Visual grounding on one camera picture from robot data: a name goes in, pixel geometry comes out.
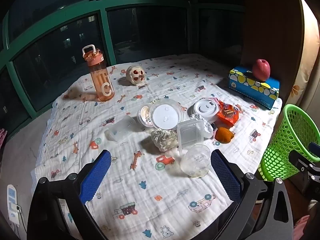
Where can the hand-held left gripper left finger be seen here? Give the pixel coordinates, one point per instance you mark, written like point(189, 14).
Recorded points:
point(96, 177)

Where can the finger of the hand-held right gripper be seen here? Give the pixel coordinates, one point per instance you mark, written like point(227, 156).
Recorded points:
point(314, 148)
point(300, 160)

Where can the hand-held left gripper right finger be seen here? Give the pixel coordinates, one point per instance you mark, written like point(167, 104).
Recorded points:
point(225, 177)

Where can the green plastic mesh basket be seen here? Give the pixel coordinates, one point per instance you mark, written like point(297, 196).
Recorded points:
point(277, 145)

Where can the clear plastic cup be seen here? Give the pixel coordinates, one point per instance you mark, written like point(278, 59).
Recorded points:
point(196, 161)

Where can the orange fruit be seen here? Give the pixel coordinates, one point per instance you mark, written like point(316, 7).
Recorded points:
point(223, 135)

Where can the clear square plastic box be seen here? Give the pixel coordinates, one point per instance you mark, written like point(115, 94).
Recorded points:
point(120, 130)
point(190, 132)

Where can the orange snack wrapper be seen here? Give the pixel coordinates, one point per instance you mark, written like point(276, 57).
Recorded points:
point(228, 115)

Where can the silver foil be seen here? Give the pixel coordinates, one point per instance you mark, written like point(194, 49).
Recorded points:
point(196, 117)

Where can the clear plastic bag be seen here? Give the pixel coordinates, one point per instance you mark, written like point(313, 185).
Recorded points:
point(163, 140)

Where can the white cup lid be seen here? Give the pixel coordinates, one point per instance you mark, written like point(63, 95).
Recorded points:
point(205, 107)

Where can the small round cream-filled cup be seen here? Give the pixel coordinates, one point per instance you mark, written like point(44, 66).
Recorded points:
point(145, 116)

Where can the clear round lid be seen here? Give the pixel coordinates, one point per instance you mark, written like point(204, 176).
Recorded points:
point(165, 115)

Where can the white printed blanket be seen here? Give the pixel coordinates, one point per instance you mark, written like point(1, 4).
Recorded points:
point(125, 192)

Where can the pink cloth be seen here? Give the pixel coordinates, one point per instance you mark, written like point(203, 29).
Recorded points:
point(303, 227)

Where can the blue patterned tissue box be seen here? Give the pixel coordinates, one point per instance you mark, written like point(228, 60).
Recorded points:
point(250, 90)

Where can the white power strip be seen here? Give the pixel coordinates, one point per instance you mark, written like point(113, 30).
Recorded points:
point(12, 205)

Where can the cream flowered pillow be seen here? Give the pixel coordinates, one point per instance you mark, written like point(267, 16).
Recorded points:
point(308, 55)

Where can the red apple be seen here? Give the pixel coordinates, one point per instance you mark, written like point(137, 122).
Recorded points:
point(261, 70)

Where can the orange water bottle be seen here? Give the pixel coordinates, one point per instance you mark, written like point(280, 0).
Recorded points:
point(102, 80)

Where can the cream toy with red spots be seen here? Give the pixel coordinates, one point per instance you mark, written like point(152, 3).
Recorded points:
point(135, 75)

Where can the brown wooden headboard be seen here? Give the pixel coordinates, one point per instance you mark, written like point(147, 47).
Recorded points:
point(272, 30)

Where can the green window frame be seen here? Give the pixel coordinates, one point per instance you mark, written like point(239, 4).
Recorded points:
point(103, 30)

